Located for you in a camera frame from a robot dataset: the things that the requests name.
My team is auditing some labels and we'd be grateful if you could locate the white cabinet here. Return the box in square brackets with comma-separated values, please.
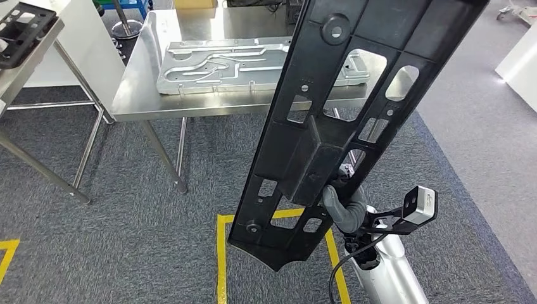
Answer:
[18, 0, 127, 108]

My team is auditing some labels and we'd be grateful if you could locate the stainless steel table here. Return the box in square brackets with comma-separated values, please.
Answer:
[0, 0, 116, 205]

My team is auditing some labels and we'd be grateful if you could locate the black plastic panel part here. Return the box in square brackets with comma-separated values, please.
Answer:
[227, 0, 491, 272]
[0, 2, 58, 70]

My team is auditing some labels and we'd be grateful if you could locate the stamped metal plate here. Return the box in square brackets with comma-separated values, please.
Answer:
[156, 36, 371, 96]

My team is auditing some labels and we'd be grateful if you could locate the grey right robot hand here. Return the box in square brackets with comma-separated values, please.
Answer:
[322, 163, 370, 234]

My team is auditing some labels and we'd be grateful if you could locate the stainless steel workbench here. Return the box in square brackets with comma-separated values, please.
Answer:
[110, 6, 389, 194]

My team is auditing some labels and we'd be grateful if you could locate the black camera cable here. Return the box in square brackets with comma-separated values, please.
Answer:
[328, 232, 389, 304]

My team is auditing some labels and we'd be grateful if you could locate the white display plinth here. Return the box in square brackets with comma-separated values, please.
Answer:
[495, 25, 537, 113]

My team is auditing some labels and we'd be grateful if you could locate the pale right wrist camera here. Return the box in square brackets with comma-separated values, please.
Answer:
[362, 186, 439, 236]

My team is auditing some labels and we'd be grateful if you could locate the blue cart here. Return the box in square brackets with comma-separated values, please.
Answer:
[94, 0, 154, 11]

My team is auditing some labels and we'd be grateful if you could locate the pale wheeled frame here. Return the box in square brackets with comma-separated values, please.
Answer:
[496, 0, 537, 28]

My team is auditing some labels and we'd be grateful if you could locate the yellow floor tape square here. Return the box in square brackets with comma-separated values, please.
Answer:
[0, 239, 20, 286]
[217, 208, 351, 304]

